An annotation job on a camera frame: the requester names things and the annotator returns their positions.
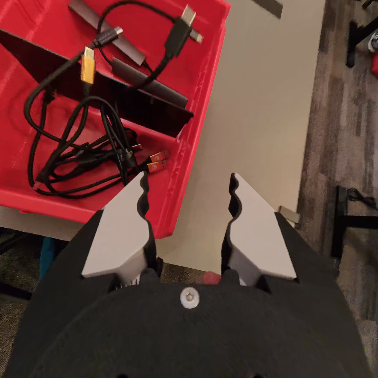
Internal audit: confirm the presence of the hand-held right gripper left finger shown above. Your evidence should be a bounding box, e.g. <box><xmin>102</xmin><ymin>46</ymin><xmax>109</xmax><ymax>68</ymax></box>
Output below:
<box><xmin>81</xmin><ymin>173</ymin><xmax>157</xmax><ymax>283</ymax></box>

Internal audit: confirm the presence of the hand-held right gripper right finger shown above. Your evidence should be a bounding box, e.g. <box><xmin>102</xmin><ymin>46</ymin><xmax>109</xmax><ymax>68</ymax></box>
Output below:
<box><xmin>222</xmin><ymin>173</ymin><xmax>297</xmax><ymax>284</ymax></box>

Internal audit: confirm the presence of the dark USB hub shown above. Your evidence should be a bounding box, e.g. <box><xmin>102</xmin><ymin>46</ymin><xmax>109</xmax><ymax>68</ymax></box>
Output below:
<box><xmin>111</xmin><ymin>57</ymin><xmax>189</xmax><ymax>108</ymax></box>

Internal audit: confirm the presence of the red plastic bin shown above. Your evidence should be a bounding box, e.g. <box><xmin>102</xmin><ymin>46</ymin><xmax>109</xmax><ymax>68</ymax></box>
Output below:
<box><xmin>0</xmin><ymin>0</ymin><xmax>232</xmax><ymax>240</ymax></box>

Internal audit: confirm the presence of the silver USB hub white tag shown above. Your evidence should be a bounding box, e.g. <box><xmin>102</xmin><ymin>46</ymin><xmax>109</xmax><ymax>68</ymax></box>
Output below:
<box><xmin>68</xmin><ymin>0</ymin><xmax>146</xmax><ymax>67</ymax></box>

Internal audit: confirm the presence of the teal container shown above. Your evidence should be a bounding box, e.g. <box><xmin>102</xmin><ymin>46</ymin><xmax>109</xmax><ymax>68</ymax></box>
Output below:
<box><xmin>39</xmin><ymin>236</ymin><xmax>57</xmax><ymax>281</ymax></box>

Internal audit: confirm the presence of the black light stand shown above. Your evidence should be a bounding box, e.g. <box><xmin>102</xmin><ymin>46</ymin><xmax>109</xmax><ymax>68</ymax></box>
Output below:
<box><xmin>331</xmin><ymin>185</ymin><xmax>378</xmax><ymax>258</ymax></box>

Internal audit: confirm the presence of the black bin divider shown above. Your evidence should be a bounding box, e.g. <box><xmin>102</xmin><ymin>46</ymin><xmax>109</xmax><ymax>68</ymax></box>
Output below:
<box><xmin>0</xmin><ymin>29</ymin><xmax>194</xmax><ymax>139</ymax></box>

